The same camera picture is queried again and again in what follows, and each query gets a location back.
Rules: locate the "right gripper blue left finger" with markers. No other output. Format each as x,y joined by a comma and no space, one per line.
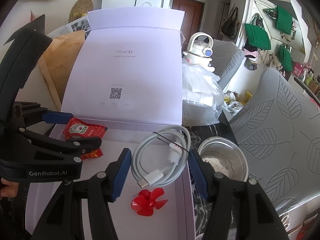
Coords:
116,175

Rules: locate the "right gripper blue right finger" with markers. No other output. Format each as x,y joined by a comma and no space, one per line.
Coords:
202,173

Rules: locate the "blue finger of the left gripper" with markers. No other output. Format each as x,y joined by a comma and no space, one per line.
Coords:
57,117
43,150

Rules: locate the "ketchup packet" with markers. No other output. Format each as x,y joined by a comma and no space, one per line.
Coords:
77,128

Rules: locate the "red triangular candy pouch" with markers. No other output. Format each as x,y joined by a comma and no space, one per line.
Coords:
90,155

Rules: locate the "operator left hand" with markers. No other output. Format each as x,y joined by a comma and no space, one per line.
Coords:
10,189

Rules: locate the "small steel bowl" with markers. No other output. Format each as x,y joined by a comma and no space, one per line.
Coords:
225,157

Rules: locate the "white foam board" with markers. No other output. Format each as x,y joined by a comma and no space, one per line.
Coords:
36,90

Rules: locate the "brown paper envelope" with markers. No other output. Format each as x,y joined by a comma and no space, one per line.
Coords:
57,61

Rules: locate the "clear plastic bag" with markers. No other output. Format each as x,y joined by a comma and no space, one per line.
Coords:
203,98

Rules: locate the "white open gift box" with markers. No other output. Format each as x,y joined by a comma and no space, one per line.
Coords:
128,77

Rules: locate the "grey leaf pattern chair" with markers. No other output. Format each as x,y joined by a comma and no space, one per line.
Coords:
278,132

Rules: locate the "white small kettle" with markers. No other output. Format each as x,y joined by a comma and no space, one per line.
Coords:
199,50

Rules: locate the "green tote bag lower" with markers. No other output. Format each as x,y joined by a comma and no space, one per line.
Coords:
284,57

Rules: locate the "green tote bag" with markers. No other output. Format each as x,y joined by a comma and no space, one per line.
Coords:
284,57
256,33

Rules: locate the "dark hanging handbag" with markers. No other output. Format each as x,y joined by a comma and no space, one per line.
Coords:
230,26

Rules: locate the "green tote bag left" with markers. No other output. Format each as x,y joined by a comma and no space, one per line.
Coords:
256,33

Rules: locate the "white mini fridge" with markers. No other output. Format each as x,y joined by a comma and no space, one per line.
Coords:
135,3

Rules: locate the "brown entrance door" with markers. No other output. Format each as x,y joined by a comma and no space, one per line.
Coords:
193,11

